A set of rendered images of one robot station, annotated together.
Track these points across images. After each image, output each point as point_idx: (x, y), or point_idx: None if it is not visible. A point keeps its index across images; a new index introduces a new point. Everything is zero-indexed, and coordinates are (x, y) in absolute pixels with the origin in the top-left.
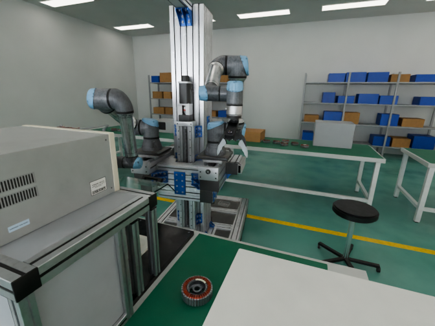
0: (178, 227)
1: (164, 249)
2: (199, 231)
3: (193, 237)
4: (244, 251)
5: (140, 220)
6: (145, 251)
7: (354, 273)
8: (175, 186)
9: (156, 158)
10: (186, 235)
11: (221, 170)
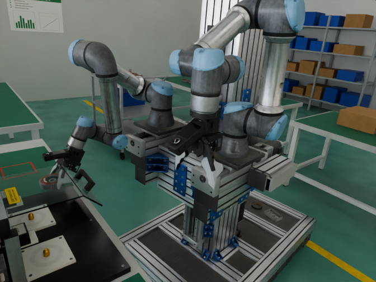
0: (124, 249)
1: (69, 281)
2: (142, 269)
3: (125, 276)
4: None
5: (90, 220)
6: (48, 272)
7: None
8: (174, 181)
9: (159, 137)
10: (114, 269)
11: (228, 181)
